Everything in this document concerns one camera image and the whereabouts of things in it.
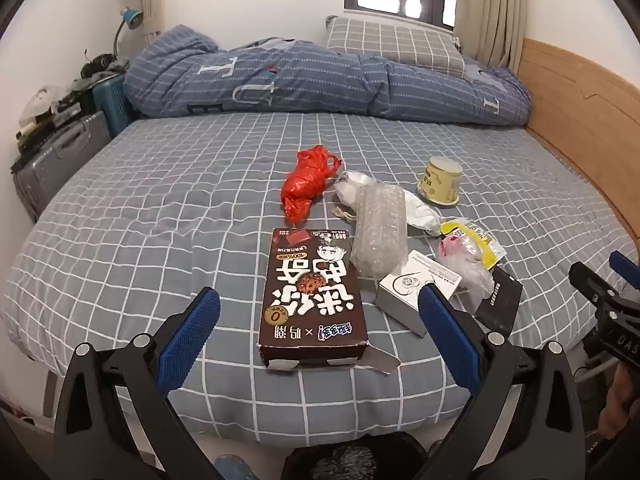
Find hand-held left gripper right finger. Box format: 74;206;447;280
415;282;588;480

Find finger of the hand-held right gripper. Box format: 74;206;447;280
569;261;621;311
609;251;640;291

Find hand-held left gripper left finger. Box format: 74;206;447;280
52;286;223;480

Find yellow snack wrapper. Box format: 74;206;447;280
440;217;503;271

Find yellow paper tub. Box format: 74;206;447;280
417;156;463;207

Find black trash bin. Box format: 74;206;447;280
280;430;436;480

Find white plastic drawstring bag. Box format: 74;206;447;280
331;170;382;222

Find person's right hand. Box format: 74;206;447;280
599;359;640;442

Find black card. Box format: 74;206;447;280
472;266;523;338

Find small white box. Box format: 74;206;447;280
376;250;463;336

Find clear plastic bag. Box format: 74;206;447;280
437;235;493;307

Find crumpled white tissue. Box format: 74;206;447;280
401;190;444;235

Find clear bubble wrap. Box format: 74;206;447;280
350;183;408;278

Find brown chocolate box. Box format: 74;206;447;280
257;227;401;376

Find grey checked bed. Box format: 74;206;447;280
0;110;640;446

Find clear plastic bottle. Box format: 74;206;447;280
212;454;261;480

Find wooden headboard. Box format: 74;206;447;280
520;37;640;241

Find red plastic bag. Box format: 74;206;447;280
280;145;343;223

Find grey suitcase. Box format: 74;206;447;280
11;110;113;223

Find teal suitcase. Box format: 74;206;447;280
90;72;136;136

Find dark cloth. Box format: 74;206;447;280
74;52;126;92

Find blue checked quilt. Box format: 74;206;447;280
122;25;532;126

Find beige curtain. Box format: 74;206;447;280
454;0;528;68

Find grey checked pillow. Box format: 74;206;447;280
326;15;466;76

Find blue desk lamp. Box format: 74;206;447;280
112;7;144;58

